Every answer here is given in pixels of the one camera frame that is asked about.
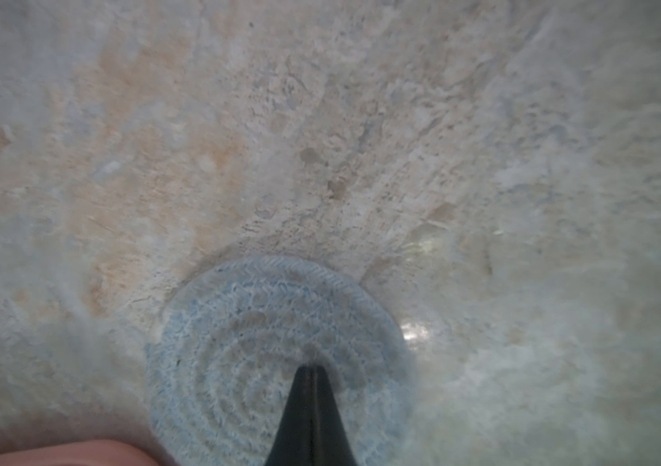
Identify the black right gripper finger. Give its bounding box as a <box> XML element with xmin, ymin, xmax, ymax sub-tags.
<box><xmin>265</xmin><ymin>365</ymin><xmax>357</xmax><ymax>466</ymax></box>

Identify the pink silicone tray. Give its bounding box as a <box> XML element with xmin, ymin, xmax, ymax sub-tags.
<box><xmin>0</xmin><ymin>440</ymin><xmax>159</xmax><ymax>466</ymax></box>

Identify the light blue woven coaster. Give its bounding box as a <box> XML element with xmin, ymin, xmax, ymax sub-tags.
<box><xmin>146</xmin><ymin>256</ymin><xmax>414</xmax><ymax>465</ymax></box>

